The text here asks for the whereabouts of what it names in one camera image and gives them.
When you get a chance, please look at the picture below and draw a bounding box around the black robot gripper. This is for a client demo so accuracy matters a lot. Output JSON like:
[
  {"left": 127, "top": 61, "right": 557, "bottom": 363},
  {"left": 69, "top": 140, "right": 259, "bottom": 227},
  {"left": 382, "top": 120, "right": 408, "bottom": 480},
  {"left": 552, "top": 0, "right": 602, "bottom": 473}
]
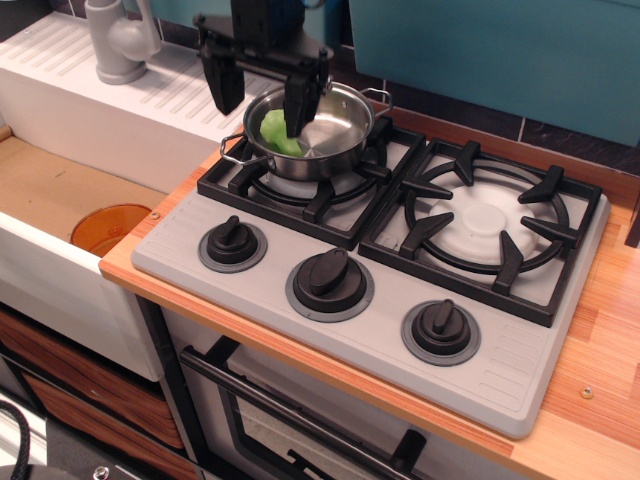
[{"left": 193, "top": 1, "right": 333, "bottom": 138}]

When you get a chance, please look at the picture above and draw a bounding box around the green plastic cauliflower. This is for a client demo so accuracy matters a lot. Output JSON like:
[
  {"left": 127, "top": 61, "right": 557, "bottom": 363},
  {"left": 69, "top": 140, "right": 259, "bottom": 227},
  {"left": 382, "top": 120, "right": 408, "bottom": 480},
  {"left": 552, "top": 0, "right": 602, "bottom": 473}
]
[{"left": 260, "top": 109, "right": 303, "bottom": 157}]

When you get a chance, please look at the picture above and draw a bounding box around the stainless steel pot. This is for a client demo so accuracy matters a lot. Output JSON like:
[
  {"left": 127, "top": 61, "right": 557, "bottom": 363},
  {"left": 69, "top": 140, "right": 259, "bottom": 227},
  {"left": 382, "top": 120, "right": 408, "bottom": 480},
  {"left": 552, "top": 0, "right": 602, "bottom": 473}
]
[{"left": 220, "top": 83, "right": 394, "bottom": 182}]

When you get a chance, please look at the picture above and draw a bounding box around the black left stove knob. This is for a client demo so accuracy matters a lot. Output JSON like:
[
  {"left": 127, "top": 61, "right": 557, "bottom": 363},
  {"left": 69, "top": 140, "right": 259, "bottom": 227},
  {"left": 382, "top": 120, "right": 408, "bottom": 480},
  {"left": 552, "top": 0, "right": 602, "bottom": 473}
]
[{"left": 198, "top": 215, "right": 268, "bottom": 274}]

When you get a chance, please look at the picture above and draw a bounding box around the black stove knob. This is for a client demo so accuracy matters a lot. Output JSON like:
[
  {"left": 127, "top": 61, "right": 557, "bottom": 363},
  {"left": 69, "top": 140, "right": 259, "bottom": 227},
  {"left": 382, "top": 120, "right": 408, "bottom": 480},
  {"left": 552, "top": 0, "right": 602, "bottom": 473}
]
[
  {"left": 401, "top": 299, "right": 481, "bottom": 367},
  {"left": 198, "top": 215, "right": 268, "bottom": 274},
  {"left": 285, "top": 248, "right": 375, "bottom": 323}
]

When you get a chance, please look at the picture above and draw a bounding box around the black middle stove knob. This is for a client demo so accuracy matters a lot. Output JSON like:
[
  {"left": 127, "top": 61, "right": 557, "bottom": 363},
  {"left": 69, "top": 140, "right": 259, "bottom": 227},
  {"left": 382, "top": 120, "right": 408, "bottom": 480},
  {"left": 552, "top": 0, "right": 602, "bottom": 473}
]
[{"left": 285, "top": 248, "right": 375, "bottom": 323}]

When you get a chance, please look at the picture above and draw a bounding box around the black right stove knob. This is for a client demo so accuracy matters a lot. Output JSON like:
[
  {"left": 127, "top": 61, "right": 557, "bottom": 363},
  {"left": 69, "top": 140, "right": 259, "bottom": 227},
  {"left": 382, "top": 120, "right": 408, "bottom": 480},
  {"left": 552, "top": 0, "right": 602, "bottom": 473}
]
[{"left": 401, "top": 299, "right": 481, "bottom": 367}]

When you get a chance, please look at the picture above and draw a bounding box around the grey toy stove top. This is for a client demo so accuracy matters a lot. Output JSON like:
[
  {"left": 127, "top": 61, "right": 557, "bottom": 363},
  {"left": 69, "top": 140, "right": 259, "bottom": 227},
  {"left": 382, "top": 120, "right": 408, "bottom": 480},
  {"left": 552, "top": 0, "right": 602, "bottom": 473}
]
[{"left": 131, "top": 186, "right": 580, "bottom": 438}]

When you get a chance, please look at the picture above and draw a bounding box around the black left burner grate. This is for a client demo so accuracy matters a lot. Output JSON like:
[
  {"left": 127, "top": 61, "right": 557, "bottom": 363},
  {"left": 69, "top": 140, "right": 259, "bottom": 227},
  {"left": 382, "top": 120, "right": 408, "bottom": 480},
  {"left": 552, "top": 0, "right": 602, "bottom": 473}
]
[{"left": 197, "top": 116, "right": 427, "bottom": 250}]

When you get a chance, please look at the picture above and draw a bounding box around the black burner grate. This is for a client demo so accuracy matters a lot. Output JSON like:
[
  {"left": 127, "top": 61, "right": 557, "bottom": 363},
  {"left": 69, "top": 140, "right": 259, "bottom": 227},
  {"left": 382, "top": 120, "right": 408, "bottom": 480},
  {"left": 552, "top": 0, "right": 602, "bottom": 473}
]
[
  {"left": 359, "top": 140, "right": 610, "bottom": 327},
  {"left": 197, "top": 116, "right": 427, "bottom": 250}
]

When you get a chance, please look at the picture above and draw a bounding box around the grey toy faucet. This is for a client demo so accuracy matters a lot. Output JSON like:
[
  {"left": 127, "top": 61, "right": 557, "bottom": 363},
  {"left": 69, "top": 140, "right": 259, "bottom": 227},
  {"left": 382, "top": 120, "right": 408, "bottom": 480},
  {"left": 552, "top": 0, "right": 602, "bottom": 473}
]
[{"left": 85, "top": 0, "right": 161, "bottom": 85}]

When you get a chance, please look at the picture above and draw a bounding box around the white toy sink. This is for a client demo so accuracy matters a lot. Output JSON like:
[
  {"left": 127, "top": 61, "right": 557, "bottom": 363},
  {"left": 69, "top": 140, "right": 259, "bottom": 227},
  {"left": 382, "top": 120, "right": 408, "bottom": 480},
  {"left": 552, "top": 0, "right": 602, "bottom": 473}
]
[{"left": 1, "top": 13, "right": 243, "bottom": 381}]

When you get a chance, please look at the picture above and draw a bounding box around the orange plastic sink drain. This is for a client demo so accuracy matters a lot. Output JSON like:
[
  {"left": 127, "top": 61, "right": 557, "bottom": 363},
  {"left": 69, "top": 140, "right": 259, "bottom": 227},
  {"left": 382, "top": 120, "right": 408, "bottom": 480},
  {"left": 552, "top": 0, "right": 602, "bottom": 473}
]
[{"left": 70, "top": 203, "right": 151, "bottom": 257}]

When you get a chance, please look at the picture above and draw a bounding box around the black right burner grate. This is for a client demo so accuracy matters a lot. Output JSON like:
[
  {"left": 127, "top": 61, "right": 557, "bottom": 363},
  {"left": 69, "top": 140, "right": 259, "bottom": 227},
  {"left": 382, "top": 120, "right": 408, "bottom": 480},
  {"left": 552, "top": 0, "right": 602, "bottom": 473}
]
[{"left": 359, "top": 140, "right": 610, "bottom": 327}]

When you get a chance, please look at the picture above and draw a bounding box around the upper wooden drawer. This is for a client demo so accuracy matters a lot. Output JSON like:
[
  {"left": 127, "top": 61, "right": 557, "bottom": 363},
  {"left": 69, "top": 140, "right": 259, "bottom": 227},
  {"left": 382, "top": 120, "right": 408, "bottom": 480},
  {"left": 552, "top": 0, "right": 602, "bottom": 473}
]
[{"left": 1, "top": 307, "right": 172, "bottom": 428}]

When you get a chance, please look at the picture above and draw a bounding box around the wooden drawer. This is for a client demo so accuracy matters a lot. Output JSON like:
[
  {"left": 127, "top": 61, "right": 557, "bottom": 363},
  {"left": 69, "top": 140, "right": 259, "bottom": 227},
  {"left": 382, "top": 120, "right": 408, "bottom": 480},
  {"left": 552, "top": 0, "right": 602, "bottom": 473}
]
[
  {"left": 1, "top": 307, "right": 172, "bottom": 428},
  {"left": 24, "top": 373, "right": 198, "bottom": 480}
]

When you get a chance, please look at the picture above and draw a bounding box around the toy oven door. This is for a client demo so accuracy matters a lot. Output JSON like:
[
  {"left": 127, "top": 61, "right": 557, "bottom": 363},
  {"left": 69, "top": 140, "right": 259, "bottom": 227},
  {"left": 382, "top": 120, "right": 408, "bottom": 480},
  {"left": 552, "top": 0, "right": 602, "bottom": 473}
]
[{"left": 163, "top": 310, "right": 519, "bottom": 479}]

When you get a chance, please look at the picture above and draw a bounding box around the lower wooden drawer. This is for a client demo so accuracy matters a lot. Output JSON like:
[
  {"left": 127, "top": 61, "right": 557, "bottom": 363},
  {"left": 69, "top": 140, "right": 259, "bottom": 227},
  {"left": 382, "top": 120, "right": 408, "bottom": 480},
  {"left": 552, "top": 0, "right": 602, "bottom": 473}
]
[{"left": 24, "top": 373, "right": 198, "bottom": 480}]

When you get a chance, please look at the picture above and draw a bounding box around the black oven door handle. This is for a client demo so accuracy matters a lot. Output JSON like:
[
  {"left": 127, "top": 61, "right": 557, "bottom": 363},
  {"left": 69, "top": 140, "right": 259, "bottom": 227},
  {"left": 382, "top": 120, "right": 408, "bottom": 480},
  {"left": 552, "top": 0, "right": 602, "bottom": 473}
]
[{"left": 180, "top": 337, "right": 426, "bottom": 479}]

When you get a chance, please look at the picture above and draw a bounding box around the teal wall cabinet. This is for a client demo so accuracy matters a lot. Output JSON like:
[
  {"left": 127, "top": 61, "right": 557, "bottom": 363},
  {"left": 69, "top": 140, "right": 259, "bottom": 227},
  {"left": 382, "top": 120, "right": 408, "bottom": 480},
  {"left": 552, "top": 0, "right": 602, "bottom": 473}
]
[{"left": 149, "top": 0, "right": 640, "bottom": 147}]

